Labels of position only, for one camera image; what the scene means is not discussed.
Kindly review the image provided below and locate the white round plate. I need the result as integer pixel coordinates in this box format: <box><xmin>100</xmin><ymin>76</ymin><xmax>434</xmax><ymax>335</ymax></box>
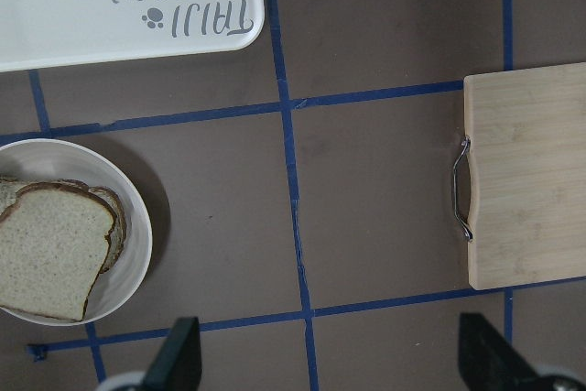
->
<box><xmin>1</xmin><ymin>138</ymin><xmax>153</xmax><ymax>326</ymax></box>

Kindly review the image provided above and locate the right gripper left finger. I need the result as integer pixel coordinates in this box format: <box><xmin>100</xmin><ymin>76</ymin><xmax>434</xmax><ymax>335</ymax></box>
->
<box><xmin>142</xmin><ymin>317</ymin><xmax>202</xmax><ymax>390</ymax></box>

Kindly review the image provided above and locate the bread slice under egg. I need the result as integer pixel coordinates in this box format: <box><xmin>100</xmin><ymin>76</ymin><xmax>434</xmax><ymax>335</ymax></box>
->
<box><xmin>1</xmin><ymin>176</ymin><xmax>127</xmax><ymax>274</ymax></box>

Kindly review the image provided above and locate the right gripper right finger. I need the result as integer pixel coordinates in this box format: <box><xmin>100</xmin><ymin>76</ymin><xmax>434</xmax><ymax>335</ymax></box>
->
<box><xmin>458</xmin><ymin>313</ymin><xmax>538</xmax><ymax>390</ymax></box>

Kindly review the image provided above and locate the bread slice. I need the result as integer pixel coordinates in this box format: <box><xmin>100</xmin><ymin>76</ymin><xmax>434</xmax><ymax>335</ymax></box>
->
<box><xmin>1</xmin><ymin>176</ymin><xmax>127</xmax><ymax>274</ymax></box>
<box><xmin>1</xmin><ymin>182</ymin><xmax>114</xmax><ymax>320</ymax></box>

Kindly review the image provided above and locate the wooden cutting board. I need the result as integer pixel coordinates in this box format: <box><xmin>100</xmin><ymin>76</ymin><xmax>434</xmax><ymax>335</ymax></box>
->
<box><xmin>461</xmin><ymin>62</ymin><xmax>585</xmax><ymax>290</ymax></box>

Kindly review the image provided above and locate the cream bear tray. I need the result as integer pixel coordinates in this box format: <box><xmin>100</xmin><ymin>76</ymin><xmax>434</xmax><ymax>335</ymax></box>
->
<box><xmin>1</xmin><ymin>0</ymin><xmax>265</xmax><ymax>72</ymax></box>

